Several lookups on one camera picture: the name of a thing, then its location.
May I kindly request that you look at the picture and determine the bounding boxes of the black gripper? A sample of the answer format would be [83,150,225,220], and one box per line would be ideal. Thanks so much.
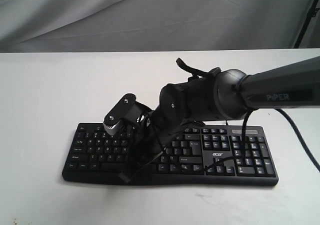
[118,119,198,184]

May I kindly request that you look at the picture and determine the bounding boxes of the black Acer keyboard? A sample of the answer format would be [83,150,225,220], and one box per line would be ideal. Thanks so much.
[62,123,279,186]

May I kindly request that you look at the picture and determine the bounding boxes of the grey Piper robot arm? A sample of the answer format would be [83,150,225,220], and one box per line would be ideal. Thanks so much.
[119,57,320,183]

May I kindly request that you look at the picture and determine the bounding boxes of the grey backdrop cloth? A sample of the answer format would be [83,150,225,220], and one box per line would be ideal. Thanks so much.
[0,0,313,53]

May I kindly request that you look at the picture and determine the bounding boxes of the black tripod stand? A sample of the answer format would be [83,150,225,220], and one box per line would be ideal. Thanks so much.
[293,0,320,49]

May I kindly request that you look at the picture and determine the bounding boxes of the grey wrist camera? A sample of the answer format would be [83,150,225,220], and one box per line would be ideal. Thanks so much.
[103,93,152,136]

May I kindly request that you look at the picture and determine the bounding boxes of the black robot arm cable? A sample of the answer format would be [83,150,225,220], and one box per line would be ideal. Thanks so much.
[204,107,320,173]

